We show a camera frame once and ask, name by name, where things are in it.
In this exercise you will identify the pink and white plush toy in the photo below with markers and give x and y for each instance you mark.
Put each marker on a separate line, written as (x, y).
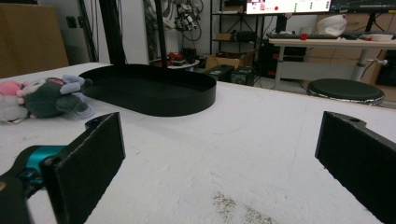
(8, 99)

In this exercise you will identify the black keyboard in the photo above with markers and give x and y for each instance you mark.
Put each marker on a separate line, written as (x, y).
(292, 36)

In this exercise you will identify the small red object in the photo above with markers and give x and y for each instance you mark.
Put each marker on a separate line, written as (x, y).
(304, 36)

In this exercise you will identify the black metal stand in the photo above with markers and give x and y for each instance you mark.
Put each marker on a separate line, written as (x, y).
(161, 34)

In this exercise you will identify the black round stool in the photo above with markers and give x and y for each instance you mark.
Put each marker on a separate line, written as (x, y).
(345, 89)

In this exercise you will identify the black frame post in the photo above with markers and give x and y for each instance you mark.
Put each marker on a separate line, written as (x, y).
(112, 31)

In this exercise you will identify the black oval tray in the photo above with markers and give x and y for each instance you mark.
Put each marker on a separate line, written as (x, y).
(149, 93)

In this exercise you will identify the open cardboard box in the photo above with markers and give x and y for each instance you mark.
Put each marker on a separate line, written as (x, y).
(222, 60)

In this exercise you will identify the black computer tower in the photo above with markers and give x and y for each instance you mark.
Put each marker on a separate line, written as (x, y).
(243, 75)
(219, 73)

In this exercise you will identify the computer monitor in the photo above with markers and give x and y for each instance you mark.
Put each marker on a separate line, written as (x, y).
(289, 6)
(364, 4)

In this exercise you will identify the black metal shelf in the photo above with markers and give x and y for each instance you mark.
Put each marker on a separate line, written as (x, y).
(239, 35)

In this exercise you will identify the white rounded object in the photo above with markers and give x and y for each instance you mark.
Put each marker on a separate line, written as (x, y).
(331, 25)

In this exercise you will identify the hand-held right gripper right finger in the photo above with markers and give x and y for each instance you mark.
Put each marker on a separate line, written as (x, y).
(358, 161)

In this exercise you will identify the brown board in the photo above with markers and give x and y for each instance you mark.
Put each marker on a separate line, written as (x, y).
(29, 40)

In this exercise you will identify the white desk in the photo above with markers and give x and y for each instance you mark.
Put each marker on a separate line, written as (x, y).
(330, 43)

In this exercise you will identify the white foam mat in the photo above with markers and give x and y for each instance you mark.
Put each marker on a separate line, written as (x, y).
(218, 140)

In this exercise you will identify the grey plush toy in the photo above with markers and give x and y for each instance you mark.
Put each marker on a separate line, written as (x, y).
(46, 99)

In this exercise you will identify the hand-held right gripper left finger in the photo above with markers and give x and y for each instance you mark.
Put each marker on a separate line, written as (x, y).
(84, 174)

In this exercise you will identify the round white side table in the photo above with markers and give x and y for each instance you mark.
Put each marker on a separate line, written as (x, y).
(183, 64)

